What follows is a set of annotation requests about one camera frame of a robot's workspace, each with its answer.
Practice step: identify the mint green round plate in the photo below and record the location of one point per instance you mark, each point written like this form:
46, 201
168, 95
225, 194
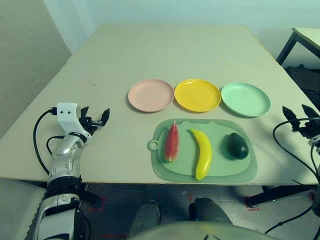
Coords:
245, 99

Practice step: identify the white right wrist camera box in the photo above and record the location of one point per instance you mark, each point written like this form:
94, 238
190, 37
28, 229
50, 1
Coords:
315, 142

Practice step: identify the yellow round plate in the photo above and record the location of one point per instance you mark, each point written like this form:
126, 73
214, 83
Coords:
197, 95

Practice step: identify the pale robot torso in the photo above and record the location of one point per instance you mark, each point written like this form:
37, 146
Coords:
197, 232

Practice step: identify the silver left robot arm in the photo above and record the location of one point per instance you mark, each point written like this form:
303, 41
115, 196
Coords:
63, 160

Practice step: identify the grey robot right foot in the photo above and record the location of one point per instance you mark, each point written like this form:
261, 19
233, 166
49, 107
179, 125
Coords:
210, 210

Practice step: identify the grey robot left foot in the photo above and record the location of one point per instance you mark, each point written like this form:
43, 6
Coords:
146, 215

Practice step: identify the toy watermelon slice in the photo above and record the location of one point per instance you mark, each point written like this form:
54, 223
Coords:
172, 145

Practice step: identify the grey robot foot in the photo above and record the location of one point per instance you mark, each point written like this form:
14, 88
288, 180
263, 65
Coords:
146, 215
210, 210

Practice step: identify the side table with black legs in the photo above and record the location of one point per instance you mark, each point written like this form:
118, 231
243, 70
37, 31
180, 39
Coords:
310, 37

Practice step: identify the green silicone cutting mat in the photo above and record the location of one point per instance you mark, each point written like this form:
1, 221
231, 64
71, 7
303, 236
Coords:
222, 165

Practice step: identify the yellow toy banana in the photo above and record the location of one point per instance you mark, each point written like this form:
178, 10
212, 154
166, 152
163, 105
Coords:
204, 152

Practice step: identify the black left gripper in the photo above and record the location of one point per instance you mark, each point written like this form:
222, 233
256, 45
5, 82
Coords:
91, 124

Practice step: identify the black table base bar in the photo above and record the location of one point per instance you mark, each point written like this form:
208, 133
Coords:
275, 195
92, 196

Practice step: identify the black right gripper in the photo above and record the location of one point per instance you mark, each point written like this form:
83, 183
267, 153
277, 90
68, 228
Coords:
308, 127

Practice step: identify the dark green toy avocado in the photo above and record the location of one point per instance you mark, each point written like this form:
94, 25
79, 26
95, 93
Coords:
237, 147

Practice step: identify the pink round plate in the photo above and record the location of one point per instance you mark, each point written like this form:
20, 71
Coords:
151, 95

